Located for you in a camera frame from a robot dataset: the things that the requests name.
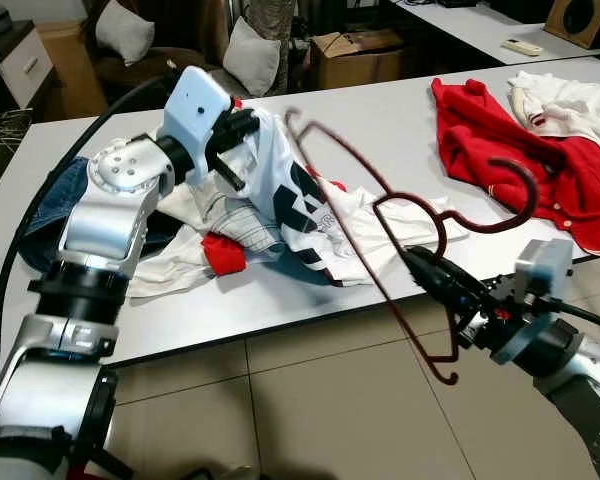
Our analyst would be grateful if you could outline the white drawer cabinet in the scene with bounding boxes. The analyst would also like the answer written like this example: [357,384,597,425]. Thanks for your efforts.
[0,22,59,111]

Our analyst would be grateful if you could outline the open brown cardboard box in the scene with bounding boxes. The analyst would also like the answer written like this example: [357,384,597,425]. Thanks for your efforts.
[308,28,409,93]

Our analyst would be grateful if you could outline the white t-shirt with black print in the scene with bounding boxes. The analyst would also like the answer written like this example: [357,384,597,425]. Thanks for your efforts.
[215,98,473,291]

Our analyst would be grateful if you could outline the white remote control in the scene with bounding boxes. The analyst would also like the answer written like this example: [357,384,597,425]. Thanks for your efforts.
[501,37,550,57]

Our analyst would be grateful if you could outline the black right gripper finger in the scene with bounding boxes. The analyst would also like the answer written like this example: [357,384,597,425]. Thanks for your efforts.
[399,247,479,305]
[399,251,472,324]

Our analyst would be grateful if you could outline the red plastic clothes hanger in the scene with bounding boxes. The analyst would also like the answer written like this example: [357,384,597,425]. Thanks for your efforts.
[283,107,539,387]

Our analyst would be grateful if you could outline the wooden speaker box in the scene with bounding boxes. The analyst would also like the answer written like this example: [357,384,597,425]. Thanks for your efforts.
[543,0,600,51]

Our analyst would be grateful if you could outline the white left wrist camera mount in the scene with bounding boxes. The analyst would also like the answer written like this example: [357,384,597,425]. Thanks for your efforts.
[157,65,234,188]

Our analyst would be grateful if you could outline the dark patterned rug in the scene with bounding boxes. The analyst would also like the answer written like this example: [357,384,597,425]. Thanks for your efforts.
[0,105,36,206]

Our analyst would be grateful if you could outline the blue denim jeans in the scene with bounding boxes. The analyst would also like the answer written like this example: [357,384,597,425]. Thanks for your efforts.
[18,155,181,276]

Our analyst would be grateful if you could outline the light grey cushion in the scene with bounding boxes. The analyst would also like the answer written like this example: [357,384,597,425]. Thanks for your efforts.
[222,14,283,99]
[93,0,158,67]

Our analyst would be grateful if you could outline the red jacket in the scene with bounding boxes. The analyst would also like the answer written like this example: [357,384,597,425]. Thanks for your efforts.
[428,77,600,257]

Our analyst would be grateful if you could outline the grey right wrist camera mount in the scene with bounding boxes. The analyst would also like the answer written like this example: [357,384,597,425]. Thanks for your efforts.
[513,237,574,309]

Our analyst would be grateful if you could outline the dark brown armchair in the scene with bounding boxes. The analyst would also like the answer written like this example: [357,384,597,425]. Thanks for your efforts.
[83,0,303,101]

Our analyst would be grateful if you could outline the cream jacket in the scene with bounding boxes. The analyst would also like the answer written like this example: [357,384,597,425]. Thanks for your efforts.
[506,68,600,169]

